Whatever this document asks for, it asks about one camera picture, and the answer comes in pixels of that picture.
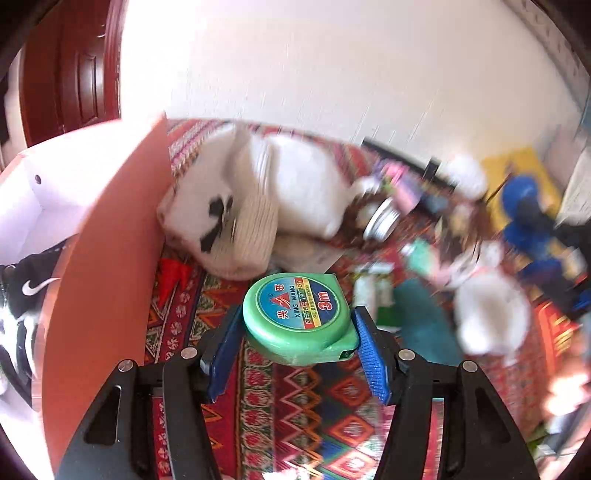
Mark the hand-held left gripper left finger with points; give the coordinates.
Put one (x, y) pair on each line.
(221, 364)

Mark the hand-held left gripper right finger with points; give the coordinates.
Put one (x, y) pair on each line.
(374, 360)

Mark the green tape measure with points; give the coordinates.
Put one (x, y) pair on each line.
(295, 318)

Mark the green pink spout pouch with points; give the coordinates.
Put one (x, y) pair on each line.
(425, 258)

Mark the orange cardboard box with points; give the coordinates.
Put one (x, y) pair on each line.
(106, 277)

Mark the green and white packet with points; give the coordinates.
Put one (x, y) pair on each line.
(388, 316)

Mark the teal cloth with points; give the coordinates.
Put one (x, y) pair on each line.
(425, 323)

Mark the colourful patterned blanket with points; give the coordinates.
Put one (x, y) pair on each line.
(300, 415)

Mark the red plastic toy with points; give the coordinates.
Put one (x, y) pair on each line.
(171, 277)

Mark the white plush toy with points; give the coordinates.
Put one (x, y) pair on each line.
(494, 314)

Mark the straw hat with black bow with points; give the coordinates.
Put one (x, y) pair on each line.
(256, 230)

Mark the metal-lidded jar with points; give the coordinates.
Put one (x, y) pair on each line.
(381, 219)

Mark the pink purple striped item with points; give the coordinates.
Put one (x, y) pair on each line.
(401, 184)

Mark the white plush pillow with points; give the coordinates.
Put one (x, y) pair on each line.
(304, 184)

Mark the blue plastic object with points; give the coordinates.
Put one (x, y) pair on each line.
(526, 230)

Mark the black white sneaker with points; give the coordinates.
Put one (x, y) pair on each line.
(27, 277)
(18, 364)

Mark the bubble wrap ball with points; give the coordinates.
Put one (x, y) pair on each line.
(466, 175)

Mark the dark red wooden door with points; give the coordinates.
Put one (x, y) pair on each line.
(74, 69)

